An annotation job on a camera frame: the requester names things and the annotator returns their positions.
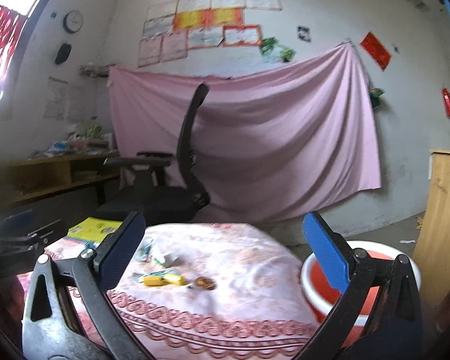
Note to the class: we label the clutter pile on shelf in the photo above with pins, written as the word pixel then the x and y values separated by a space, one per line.
pixel 86 139

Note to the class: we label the yellow book stack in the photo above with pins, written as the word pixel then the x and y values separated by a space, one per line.
pixel 93 231

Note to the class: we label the brown round snack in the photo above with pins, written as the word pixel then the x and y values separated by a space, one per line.
pixel 205 283

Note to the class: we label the red diamond wall paper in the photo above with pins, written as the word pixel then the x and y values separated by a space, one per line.
pixel 376 50

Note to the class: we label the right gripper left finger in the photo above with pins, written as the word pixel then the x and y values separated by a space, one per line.
pixel 51 328

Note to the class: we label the wooden shelf desk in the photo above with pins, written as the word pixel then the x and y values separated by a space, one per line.
pixel 30 180

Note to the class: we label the black office chair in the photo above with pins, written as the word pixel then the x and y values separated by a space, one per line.
pixel 164 188

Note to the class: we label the pink hanging cloth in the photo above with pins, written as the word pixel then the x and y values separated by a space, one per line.
pixel 269 146

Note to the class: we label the green white snack wrapper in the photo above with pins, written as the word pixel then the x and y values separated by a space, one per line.
pixel 143 251

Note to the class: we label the yellow plastic cylinder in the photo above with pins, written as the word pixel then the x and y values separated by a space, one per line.
pixel 153 281

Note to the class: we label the red white plastic basin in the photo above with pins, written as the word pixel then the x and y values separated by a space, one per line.
pixel 321 296

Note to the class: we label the green wall packets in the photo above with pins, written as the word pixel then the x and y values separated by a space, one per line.
pixel 273 52

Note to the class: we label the round wall clock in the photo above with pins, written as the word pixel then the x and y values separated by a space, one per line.
pixel 72 21

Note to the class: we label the black wall object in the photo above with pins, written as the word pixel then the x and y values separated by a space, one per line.
pixel 63 53

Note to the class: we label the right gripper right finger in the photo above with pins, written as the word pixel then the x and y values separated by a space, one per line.
pixel 378 312

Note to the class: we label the wall certificates cluster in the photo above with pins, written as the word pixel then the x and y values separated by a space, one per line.
pixel 172 29

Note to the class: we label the red fire extinguisher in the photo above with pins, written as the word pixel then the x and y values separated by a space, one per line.
pixel 446 99

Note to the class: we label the white torn wrapper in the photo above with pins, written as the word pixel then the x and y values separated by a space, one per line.
pixel 166 260

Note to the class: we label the small black wall photo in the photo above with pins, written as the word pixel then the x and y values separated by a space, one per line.
pixel 304 33

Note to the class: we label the wooden cabinet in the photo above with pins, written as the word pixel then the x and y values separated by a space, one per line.
pixel 432 250

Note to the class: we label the white wall notice paper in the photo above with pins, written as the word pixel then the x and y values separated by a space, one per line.
pixel 55 99

